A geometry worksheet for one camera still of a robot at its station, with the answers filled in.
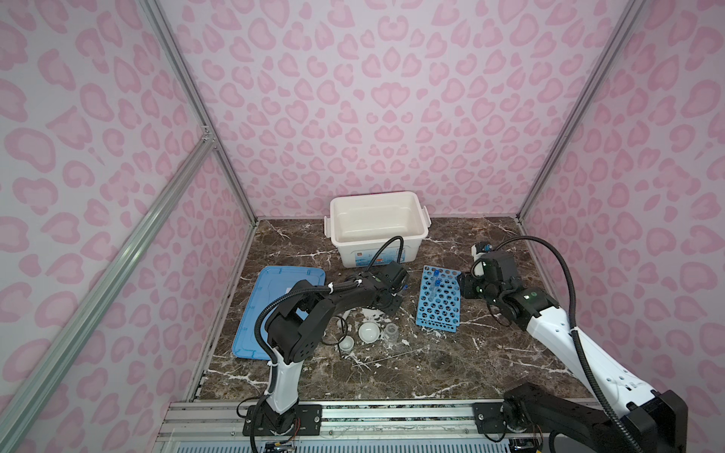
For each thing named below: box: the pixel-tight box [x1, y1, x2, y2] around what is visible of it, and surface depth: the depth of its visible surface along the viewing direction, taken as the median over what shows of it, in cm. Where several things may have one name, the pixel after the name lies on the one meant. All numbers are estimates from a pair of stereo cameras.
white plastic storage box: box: [323, 191, 432, 269], surface depth 112 cm
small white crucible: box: [338, 335, 355, 353], surface depth 86 cm
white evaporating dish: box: [357, 321, 381, 344], surface depth 89 cm
